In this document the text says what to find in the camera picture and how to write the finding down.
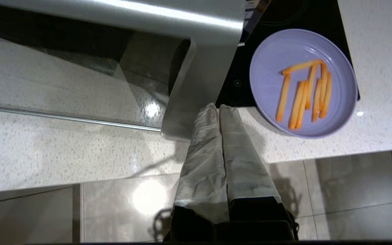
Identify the purple round plate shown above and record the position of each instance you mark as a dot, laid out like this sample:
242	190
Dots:
267	61

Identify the grey glossy cabinet front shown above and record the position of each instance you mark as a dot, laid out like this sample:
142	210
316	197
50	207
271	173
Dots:
26	214

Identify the orange french fry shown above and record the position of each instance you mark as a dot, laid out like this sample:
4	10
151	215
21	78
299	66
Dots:
317	100
311	85
283	98
303	105
296	105
301	66
323	85
326	95

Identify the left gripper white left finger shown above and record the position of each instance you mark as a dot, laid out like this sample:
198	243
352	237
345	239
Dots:
202	163

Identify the microwave door with dark window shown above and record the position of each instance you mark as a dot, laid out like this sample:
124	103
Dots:
202	51

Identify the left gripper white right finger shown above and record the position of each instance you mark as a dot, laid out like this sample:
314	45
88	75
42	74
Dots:
243	163

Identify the black induction cooktop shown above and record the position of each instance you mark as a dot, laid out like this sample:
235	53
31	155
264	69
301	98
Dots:
237	85

